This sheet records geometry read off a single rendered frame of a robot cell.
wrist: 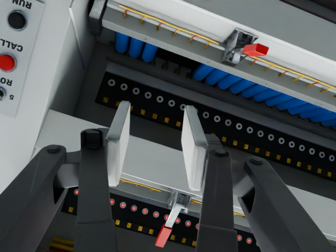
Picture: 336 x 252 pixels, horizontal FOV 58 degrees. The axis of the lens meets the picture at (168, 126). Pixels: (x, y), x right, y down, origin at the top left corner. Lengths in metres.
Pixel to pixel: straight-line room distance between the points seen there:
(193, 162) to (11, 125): 0.24
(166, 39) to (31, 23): 0.15
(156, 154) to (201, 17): 0.16
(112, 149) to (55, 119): 0.20
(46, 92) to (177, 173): 0.17
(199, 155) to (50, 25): 0.23
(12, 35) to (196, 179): 0.25
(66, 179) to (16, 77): 0.21
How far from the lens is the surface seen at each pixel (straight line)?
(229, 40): 0.37
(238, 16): 0.35
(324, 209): 0.45
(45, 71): 0.35
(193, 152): 0.17
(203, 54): 0.38
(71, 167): 0.16
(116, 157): 0.17
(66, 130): 0.36
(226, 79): 0.45
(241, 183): 0.16
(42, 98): 0.35
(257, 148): 0.54
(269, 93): 0.46
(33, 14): 0.35
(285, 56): 0.39
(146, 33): 0.38
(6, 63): 0.35
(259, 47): 0.29
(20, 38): 0.35
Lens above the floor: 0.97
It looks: 10 degrees up
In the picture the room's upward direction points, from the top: 160 degrees counter-clockwise
